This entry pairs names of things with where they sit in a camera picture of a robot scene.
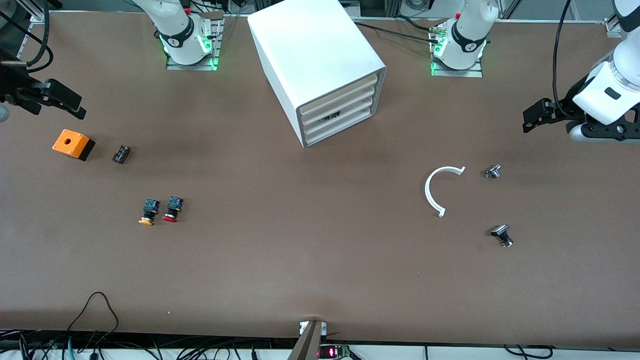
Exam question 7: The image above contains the white drawer holding button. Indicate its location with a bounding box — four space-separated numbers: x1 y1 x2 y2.
302 95 379 139

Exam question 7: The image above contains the yellow mushroom push button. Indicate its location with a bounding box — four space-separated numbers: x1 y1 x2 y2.
138 198 161 227

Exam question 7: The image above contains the red mushroom push button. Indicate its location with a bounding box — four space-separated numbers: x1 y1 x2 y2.
162 196 184 223

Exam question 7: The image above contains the cream cabinet drawer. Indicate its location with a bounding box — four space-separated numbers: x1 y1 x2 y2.
301 76 378 120
304 104 381 147
301 85 378 130

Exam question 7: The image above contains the white drawer cabinet shell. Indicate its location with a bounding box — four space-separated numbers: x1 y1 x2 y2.
247 0 387 149

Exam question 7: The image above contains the orange box with black base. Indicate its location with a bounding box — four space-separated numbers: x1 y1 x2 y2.
52 129 96 162

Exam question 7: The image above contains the white curved plastic arc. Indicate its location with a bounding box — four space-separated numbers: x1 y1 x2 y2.
424 165 467 218

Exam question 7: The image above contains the black device with red display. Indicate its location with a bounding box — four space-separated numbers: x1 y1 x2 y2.
319 344 353 360

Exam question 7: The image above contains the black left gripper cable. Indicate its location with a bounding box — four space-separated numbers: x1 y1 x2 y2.
552 0 574 119

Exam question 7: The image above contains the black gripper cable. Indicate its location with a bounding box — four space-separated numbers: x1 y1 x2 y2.
24 0 54 72
552 0 574 119

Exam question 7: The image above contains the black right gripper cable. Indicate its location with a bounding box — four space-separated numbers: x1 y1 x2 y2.
24 0 54 72

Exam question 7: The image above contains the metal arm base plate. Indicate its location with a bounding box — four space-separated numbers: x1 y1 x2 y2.
430 22 484 78
165 12 223 71

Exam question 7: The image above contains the black cable behind cabinet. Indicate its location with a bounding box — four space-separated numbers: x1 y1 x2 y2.
352 15 446 46

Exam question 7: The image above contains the black looped cable on table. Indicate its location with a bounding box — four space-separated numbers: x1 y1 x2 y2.
66 291 120 346

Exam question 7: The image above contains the tangled black cables bundle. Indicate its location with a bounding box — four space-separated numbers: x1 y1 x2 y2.
0 327 301 360

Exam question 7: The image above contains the grey camera stand bracket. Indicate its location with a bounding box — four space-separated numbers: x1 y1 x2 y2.
287 320 328 360

